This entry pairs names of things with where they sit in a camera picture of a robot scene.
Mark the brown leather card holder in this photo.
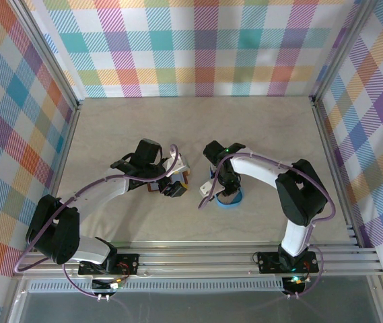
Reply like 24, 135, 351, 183
146, 170, 190, 194

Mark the blue plastic tray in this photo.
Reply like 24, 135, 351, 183
209, 167, 245, 211

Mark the small circuit board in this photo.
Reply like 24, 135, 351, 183
92, 276, 127, 292
283, 275, 310, 293

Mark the grey metal panel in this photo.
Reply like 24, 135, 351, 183
5, 268, 383, 323

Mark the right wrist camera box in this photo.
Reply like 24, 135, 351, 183
199, 180, 221, 197

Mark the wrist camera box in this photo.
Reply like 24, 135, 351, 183
199, 180, 221, 197
162, 152, 192, 176

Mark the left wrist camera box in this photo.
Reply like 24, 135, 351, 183
162, 152, 192, 176

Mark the aluminium side rail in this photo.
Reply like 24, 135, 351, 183
36, 100, 85, 253
308, 95, 363, 249

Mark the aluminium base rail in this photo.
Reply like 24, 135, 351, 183
15, 240, 383, 280

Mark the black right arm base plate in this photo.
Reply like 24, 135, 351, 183
256, 250, 323, 274

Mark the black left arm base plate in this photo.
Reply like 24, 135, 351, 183
78, 252, 141, 277

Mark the slotted grey cable duct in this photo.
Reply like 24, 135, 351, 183
28, 281, 288, 293

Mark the aluminium corner post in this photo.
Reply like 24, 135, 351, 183
9, 0, 85, 114
308, 0, 379, 105

